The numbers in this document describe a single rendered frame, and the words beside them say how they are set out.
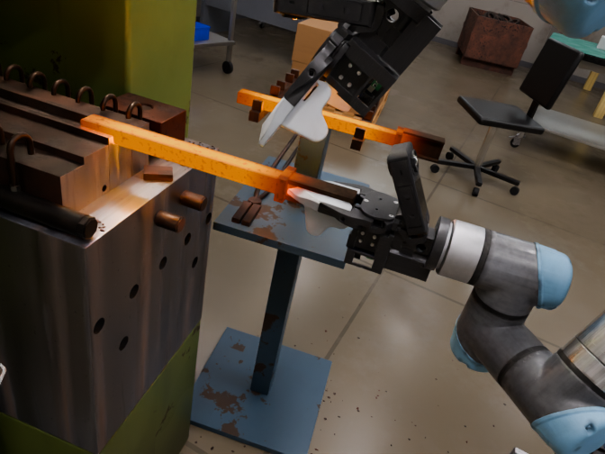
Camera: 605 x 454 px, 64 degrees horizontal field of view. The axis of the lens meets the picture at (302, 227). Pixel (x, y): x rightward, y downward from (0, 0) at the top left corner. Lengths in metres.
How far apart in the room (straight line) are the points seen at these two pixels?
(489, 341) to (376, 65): 0.37
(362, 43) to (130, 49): 0.57
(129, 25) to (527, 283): 0.78
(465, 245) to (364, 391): 1.20
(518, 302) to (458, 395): 1.27
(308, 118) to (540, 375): 0.40
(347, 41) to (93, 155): 0.38
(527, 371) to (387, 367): 1.26
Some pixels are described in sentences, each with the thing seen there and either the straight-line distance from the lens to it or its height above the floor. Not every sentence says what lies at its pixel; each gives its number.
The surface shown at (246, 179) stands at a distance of 0.67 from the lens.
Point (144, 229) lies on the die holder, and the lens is 0.78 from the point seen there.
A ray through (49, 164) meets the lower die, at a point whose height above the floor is 0.98.
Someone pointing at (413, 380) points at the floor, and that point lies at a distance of 1.88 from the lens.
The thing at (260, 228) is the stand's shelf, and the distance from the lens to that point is 1.08.
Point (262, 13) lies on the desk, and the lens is 5.52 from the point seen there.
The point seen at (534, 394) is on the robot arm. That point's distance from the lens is 0.65.
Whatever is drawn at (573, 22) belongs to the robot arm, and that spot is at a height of 1.28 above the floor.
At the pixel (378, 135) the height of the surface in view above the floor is 0.98.
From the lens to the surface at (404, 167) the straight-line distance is 0.59.
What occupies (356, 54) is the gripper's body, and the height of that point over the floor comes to 1.20.
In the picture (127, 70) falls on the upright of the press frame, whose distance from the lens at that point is 1.01.
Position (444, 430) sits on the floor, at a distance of 1.79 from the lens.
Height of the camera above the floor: 1.31
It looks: 32 degrees down
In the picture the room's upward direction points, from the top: 13 degrees clockwise
